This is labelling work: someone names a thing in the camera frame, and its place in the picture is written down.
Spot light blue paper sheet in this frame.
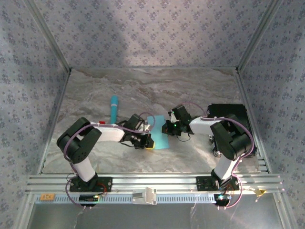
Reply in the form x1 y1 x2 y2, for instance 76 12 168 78
146 115 170 150

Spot teal marker pen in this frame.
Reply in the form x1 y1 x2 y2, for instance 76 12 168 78
109 95 120 125

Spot black tray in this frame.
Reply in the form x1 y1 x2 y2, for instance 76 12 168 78
206 103 258 158

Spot black left controller board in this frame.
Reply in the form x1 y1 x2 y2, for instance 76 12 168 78
79 194 100 206

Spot black controller board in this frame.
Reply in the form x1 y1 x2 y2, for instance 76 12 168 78
213 193 232 206
79 194 100 206

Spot black right controller board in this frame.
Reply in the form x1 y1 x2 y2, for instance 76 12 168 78
213 193 232 206

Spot yellow connector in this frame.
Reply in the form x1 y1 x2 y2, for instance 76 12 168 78
253 188 267 198

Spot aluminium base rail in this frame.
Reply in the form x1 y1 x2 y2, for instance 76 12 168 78
25 173 285 194

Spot white plastic bracket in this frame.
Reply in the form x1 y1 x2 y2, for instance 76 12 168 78
132 187 158 206

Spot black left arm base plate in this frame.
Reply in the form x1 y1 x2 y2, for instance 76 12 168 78
69 176 113 193

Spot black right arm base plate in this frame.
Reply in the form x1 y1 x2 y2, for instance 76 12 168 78
196 176 240 191

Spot grey slotted cable duct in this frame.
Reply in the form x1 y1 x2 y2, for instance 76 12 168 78
34 193 220 205

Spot aluminium side rail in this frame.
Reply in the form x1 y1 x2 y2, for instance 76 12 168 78
234 69 272 174
37 69 72 175

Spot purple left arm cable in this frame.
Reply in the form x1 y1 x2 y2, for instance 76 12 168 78
63 112 156 209

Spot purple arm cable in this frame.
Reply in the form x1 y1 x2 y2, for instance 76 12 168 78
180 102 255 210
63 112 156 209

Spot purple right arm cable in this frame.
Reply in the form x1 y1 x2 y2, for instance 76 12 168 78
180 102 255 210

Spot aluminium corner post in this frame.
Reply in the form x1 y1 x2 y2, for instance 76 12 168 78
235 0 285 72
23 0 72 73

